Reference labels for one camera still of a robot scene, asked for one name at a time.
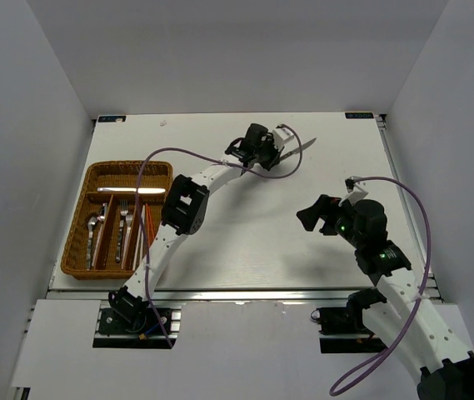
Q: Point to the blue table label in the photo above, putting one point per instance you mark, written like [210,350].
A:
[359,115]
[111,119]

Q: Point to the brown wicker cutlery tray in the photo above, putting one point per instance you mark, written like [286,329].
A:
[104,267]

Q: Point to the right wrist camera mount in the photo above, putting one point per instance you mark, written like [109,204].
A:
[355,191]

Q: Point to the pink handled spoon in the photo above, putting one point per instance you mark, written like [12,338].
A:
[92,222]

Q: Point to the pink handled table knife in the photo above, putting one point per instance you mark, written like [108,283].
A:
[141,190]

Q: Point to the pink handled fork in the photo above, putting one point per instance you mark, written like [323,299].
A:
[128,229]

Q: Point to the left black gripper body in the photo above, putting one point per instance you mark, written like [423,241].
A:
[267,156]

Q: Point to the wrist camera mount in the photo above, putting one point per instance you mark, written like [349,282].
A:
[281,137]
[355,191]

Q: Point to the orange chopstick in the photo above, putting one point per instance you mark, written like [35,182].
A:
[154,230]
[148,222]

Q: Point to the dark handled table knife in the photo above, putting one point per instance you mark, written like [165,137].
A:
[297,151]

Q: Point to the dark handled spoon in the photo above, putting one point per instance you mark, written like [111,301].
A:
[103,213]

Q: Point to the left blue table label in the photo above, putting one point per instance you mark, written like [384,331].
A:
[111,119]

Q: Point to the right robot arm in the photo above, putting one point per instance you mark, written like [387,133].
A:
[440,363]

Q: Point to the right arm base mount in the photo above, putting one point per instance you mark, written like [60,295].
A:
[338,333]

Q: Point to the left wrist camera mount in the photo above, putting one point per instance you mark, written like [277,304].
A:
[281,137]

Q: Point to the aluminium table rail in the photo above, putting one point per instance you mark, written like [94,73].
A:
[410,210]

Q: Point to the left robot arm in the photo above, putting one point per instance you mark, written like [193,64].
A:
[184,212]

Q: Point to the dark handled fork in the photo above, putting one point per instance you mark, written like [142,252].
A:
[124,211]

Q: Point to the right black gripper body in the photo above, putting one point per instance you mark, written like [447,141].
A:
[338,221]

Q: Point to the right blue table label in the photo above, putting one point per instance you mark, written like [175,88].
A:
[359,115]

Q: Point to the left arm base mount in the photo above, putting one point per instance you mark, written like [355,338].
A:
[113,332]

